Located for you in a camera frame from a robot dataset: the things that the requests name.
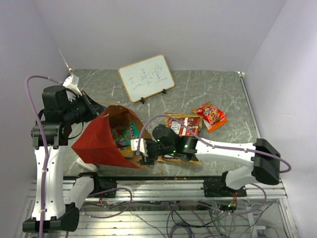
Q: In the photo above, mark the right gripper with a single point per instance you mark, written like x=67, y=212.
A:
x=149, y=159

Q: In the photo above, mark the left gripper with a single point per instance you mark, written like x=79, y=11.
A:
x=93, y=108

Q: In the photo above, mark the red paper bag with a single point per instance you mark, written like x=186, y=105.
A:
x=96, y=144

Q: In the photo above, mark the tan kettle chips bag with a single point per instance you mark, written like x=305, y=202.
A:
x=194, y=122

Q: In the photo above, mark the orange snack bag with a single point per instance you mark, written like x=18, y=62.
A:
x=210, y=127

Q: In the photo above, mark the red cookie snack bag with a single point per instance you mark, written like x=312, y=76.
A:
x=210, y=113

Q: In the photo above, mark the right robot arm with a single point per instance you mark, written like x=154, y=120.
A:
x=259, y=161

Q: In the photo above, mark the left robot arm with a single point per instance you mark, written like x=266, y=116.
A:
x=63, y=107

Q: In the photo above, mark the yellow snack bag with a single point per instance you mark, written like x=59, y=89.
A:
x=126, y=152

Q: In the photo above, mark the teal snack bag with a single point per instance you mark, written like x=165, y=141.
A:
x=125, y=134

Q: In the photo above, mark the white object at table edge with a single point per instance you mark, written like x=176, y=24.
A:
x=90, y=167

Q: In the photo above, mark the small whiteboard with stand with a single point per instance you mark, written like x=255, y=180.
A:
x=146, y=78

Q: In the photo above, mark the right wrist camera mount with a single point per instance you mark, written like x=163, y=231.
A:
x=139, y=146

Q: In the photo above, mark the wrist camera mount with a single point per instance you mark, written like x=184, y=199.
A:
x=71, y=82
x=139, y=146

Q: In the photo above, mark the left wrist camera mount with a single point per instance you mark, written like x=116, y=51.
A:
x=71, y=82

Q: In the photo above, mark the aluminium rail frame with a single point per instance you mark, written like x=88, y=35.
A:
x=183, y=207

